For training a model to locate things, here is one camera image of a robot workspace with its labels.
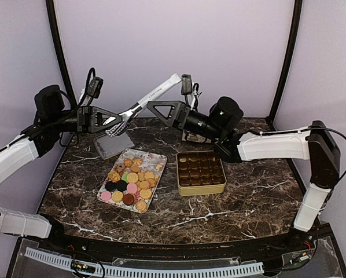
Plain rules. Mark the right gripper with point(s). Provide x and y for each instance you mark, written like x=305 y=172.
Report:
x=180 y=113

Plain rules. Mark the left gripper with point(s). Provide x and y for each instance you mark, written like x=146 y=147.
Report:
x=85 y=114

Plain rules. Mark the round yellow biscuit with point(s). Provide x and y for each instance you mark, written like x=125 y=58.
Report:
x=117 y=196

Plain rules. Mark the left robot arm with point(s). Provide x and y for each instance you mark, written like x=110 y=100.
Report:
x=17 y=157

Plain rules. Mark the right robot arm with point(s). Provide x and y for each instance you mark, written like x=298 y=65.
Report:
x=313 y=143

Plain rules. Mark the square floral plate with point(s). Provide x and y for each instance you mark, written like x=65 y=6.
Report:
x=191 y=137

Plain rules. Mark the silver tin lid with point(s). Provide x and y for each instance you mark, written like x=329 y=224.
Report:
x=108 y=147

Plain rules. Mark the green sandwich cookie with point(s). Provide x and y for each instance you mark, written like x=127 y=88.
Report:
x=124 y=177

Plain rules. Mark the gold cookie tin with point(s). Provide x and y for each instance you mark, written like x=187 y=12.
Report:
x=200 y=173

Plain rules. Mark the black sandwich cookie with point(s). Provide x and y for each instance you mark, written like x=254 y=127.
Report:
x=121 y=185
x=110 y=186

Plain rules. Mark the pink sandwich cookie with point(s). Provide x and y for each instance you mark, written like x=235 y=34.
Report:
x=132 y=188
x=105 y=196

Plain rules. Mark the brown chocolate cookie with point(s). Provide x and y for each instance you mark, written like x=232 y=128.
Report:
x=129 y=199

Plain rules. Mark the swirl butter cookie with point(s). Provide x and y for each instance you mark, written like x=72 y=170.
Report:
x=141 y=206

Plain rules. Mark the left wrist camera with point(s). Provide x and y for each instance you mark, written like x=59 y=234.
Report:
x=94 y=87

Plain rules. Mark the white slotted cable duct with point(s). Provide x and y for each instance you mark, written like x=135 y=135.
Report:
x=151 y=269

